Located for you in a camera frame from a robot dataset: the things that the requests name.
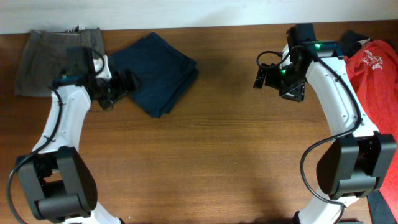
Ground navy blue shorts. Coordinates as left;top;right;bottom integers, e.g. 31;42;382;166
109;32;199;118

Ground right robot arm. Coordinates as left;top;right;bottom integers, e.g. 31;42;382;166
254;41;397;223

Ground folded grey shorts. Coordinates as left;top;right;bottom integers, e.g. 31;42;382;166
14;28;105;97

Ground red printed t-shirt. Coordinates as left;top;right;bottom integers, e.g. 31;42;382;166
343;39;398;214

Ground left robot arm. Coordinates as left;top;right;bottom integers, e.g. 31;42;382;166
14;70;138;223

